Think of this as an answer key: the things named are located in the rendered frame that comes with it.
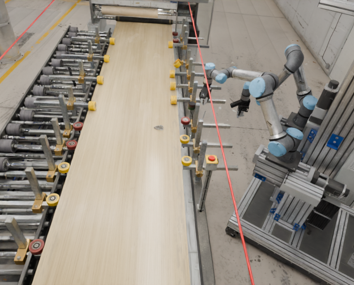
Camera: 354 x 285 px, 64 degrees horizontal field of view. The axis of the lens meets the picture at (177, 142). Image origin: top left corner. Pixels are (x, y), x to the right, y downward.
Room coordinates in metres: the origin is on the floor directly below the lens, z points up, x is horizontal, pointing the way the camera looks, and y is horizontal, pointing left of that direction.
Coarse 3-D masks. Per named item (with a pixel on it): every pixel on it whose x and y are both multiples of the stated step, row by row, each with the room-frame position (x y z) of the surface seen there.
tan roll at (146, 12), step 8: (96, 8) 4.20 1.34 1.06; (104, 8) 4.17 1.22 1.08; (112, 8) 4.19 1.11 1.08; (120, 8) 4.21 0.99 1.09; (128, 8) 4.23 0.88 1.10; (136, 8) 4.25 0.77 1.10; (144, 8) 4.27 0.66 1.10; (152, 8) 4.30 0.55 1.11; (136, 16) 4.25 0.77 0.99; (144, 16) 4.24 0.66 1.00; (152, 16) 4.25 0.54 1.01
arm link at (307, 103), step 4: (304, 96) 2.07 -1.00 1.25; (308, 96) 2.03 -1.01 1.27; (312, 96) 2.04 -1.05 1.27; (300, 100) 2.06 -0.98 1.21; (304, 100) 1.99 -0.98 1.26; (308, 100) 1.98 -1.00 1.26; (312, 100) 1.99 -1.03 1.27; (316, 100) 1.99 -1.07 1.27; (300, 104) 2.02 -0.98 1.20; (304, 104) 1.97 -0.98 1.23; (308, 104) 1.95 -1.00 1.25; (312, 104) 1.94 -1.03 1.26; (300, 108) 1.99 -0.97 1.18; (304, 108) 1.95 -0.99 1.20; (308, 108) 1.94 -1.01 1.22; (312, 108) 1.93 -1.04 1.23; (300, 112) 1.97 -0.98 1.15; (304, 112) 1.95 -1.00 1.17; (308, 112) 1.93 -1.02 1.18; (308, 116) 1.93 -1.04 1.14
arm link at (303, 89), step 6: (288, 48) 2.15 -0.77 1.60; (294, 48) 2.11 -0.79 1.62; (300, 48) 2.17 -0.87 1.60; (288, 54) 2.07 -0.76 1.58; (300, 66) 2.10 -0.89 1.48; (300, 72) 2.10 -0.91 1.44; (294, 78) 2.13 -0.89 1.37; (300, 78) 2.09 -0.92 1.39; (300, 84) 2.09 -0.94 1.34; (306, 84) 2.11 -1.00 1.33; (300, 90) 2.10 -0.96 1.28; (306, 90) 2.09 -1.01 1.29; (300, 96) 2.09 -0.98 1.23
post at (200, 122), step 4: (200, 120) 1.75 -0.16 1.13; (200, 124) 1.74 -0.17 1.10; (200, 128) 1.74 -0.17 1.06; (196, 132) 1.77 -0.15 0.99; (200, 132) 1.74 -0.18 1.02; (196, 136) 1.74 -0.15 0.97; (200, 136) 1.74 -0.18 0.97; (196, 140) 1.74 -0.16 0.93; (196, 144) 1.74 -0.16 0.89; (196, 156) 1.74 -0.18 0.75
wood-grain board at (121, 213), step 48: (144, 48) 3.42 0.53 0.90; (96, 96) 2.26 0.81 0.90; (144, 96) 2.34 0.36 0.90; (96, 144) 1.60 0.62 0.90; (144, 144) 1.66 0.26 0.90; (96, 192) 1.15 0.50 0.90; (144, 192) 1.19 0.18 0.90; (48, 240) 0.78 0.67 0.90; (96, 240) 0.81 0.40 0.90; (144, 240) 0.84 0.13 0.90
